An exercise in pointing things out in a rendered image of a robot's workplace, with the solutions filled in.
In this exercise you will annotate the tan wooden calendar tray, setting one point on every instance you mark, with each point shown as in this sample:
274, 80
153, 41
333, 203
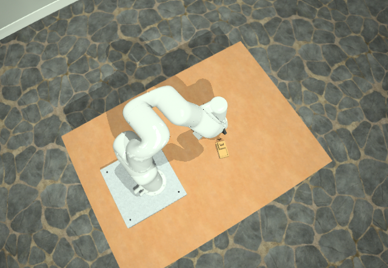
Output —
222, 153

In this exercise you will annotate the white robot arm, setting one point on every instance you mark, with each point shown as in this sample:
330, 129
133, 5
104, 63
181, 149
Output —
155, 134

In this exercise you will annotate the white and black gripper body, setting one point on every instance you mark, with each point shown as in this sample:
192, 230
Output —
225, 125

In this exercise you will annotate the tan wooden number cube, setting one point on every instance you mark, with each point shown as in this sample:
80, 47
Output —
221, 145

